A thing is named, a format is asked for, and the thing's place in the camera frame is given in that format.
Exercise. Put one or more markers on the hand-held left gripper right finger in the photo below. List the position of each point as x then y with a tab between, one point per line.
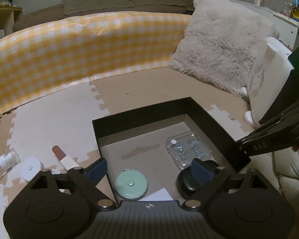
200	171

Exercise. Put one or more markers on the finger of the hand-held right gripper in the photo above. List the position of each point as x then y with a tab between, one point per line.
269	143
286	122

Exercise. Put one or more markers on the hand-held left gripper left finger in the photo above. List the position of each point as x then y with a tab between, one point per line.
97	170

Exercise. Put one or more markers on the black oval case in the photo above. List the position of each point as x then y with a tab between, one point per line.
185	184

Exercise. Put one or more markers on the brown lipstick with white cap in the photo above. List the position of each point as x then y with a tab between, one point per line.
63	158

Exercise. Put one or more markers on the mint green round tape measure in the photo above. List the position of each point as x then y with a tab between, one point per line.
130	184

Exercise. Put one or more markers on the white round tape measure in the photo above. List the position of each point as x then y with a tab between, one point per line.
30	168

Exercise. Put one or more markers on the black cardboard box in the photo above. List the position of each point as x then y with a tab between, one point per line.
144	119

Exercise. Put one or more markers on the clear spray bottle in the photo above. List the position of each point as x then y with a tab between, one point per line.
6	160

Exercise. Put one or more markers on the white fan heater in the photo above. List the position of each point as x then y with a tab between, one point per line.
266	84

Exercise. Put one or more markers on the white leather cushion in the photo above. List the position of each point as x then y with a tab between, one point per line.
288	179

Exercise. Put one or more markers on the torn white foam mat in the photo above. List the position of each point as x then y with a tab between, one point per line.
229	119

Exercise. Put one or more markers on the white paper piece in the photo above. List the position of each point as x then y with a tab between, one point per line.
157	195

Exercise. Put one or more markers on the white cabinet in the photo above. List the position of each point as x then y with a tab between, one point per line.
271	17

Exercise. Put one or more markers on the yellow liquid bottle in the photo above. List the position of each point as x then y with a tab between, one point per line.
295	11

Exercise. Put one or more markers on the yellow gingham bed cover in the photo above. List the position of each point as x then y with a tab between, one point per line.
65	54

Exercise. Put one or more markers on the brown duvet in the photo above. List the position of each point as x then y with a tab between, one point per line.
40	15

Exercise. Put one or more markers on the wooden shelf unit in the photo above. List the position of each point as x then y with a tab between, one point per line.
2	17

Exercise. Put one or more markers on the green glass bottle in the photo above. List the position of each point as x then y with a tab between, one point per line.
10	1

